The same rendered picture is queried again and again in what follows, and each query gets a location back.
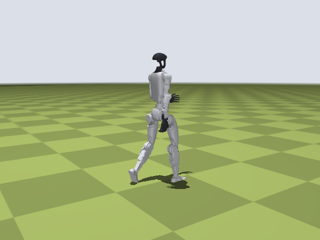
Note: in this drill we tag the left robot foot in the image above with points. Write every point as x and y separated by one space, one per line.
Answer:
133 175

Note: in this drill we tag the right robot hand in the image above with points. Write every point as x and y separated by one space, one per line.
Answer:
164 124

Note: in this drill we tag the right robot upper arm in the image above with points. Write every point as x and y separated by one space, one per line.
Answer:
166 83

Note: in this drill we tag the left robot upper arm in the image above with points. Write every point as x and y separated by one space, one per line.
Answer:
149 78

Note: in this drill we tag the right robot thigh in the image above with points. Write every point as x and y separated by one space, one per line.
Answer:
173 133

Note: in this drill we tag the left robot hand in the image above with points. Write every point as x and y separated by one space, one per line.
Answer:
173 98

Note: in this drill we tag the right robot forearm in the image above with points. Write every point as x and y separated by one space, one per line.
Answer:
165 107

